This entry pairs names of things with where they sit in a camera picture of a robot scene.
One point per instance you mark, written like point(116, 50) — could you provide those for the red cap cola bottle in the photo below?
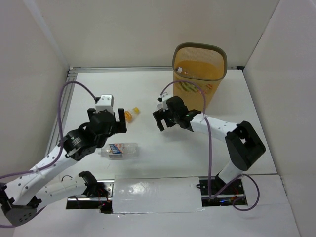
point(208, 88)

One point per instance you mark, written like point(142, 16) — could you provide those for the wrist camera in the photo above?
point(162, 101)
point(105, 102)

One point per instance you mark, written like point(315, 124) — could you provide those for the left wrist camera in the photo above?
point(105, 102)

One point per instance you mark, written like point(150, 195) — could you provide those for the clear bottle blue-orange label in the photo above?
point(118, 151)

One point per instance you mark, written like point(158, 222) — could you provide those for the clear bottle blue-white cap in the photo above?
point(185, 72)

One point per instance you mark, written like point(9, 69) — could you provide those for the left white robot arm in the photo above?
point(23, 198)

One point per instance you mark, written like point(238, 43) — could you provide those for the silver tape sheet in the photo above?
point(162, 195)

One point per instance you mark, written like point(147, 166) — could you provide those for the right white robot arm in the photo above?
point(243, 143)

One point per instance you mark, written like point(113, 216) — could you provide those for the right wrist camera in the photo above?
point(162, 101)

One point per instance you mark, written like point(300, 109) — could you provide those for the orange label small bottle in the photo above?
point(131, 114)

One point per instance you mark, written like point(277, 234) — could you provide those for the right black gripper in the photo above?
point(159, 116)

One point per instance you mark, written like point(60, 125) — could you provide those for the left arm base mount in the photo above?
point(101, 200)

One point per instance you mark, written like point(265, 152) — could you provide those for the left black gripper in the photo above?
point(114, 126)

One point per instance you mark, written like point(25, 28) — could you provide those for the orange mesh waste bin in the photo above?
point(208, 62)

